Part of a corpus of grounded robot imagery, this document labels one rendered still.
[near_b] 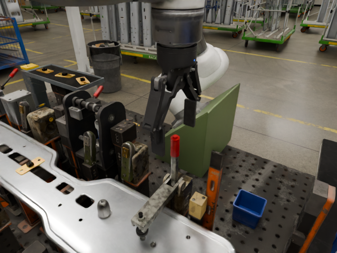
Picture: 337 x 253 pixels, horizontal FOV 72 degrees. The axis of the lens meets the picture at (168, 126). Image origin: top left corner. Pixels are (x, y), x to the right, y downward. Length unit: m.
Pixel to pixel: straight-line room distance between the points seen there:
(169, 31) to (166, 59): 0.05
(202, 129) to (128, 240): 0.57
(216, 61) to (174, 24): 0.81
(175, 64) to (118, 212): 0.42
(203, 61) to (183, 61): 0.73
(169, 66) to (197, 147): 0.69
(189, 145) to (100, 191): 0.51
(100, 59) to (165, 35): 3.21
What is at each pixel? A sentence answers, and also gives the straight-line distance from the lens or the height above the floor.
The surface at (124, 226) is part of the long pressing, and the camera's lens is 0.64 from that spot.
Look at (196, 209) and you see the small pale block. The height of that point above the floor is 1.04.
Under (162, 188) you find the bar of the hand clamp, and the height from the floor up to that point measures 1.07.
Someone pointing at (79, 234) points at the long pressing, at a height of 1.00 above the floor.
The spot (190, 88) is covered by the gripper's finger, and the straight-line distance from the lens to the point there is 0.52.
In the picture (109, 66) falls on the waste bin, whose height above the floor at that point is 0.43.
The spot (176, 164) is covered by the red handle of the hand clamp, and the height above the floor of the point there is 1.13.
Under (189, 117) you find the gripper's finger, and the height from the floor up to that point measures 1.23.
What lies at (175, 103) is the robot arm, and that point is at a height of 0.99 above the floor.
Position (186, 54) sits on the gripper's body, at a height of 1.41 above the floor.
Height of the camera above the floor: 1.52
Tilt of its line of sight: 32 degrees down
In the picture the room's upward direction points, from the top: straight up
